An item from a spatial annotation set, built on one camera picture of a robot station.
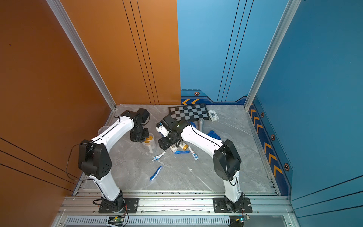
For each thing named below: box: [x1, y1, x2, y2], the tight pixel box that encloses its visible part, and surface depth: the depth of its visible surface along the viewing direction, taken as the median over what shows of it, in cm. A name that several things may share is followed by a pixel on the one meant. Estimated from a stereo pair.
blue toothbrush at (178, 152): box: [173, 150, 191, 155], surface depth 94 cm
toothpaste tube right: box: [188, 146, 199, 161], surface depth 93 cm
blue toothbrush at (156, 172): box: [149, 165, 163, 182], surface depth 86 cm
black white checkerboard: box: [168, 103, 210, 122], surface depth 114 cm
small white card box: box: [207, 109, 220, 123], surface depth 114 cm
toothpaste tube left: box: [151, 150, 167, 162], surface depth 91 cm
